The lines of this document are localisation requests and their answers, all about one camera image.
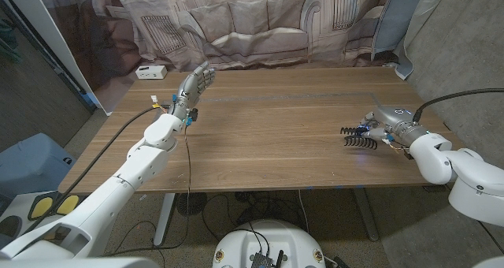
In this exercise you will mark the black device with antenna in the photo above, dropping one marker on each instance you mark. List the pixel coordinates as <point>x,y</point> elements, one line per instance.
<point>262,261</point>

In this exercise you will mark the white partition board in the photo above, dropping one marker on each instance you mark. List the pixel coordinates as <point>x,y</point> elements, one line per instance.
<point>45,23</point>

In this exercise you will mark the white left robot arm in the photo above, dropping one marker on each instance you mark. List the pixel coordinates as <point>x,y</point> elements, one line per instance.
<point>141,165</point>

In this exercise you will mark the grey table leg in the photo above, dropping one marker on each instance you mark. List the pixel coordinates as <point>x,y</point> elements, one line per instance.
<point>364,213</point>

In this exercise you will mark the white floor platform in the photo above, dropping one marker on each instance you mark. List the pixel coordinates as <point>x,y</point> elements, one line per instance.
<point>15,207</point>

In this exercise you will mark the printed living room backdrop cloth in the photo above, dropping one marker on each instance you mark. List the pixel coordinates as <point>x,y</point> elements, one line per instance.
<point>256,23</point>

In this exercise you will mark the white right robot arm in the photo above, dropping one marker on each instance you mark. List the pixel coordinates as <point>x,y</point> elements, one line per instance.
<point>472,181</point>

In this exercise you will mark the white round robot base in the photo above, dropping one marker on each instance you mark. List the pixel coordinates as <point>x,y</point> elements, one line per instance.
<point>275,240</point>

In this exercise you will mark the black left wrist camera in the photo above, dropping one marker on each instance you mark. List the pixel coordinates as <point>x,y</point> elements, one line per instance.
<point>192,116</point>

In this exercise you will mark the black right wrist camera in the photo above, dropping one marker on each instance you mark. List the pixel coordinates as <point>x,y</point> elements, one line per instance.
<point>408,155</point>

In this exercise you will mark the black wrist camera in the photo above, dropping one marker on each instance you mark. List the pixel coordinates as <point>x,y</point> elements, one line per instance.
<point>192,116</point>
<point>408,155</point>

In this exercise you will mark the blue grey plastic bin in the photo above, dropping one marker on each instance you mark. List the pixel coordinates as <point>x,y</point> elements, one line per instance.
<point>31,165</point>

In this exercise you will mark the black round floor disc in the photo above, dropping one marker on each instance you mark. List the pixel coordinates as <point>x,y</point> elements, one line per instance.
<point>191,203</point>

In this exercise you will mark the white table leg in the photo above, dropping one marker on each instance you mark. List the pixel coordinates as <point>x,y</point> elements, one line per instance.
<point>163,220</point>

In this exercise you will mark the yellow black foot pad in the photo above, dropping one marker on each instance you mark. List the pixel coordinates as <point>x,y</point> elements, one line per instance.
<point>69,205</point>
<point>41,207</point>

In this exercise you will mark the white power strip box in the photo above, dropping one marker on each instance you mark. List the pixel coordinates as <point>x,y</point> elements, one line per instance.
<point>151,73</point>

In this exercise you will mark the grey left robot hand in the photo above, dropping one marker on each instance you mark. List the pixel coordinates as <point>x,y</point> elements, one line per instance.
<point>193,88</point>

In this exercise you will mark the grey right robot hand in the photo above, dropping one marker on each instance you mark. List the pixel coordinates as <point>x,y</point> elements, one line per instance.
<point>397,120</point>

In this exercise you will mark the black claw hair clip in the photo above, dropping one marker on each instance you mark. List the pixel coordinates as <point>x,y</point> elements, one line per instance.
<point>364,141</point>

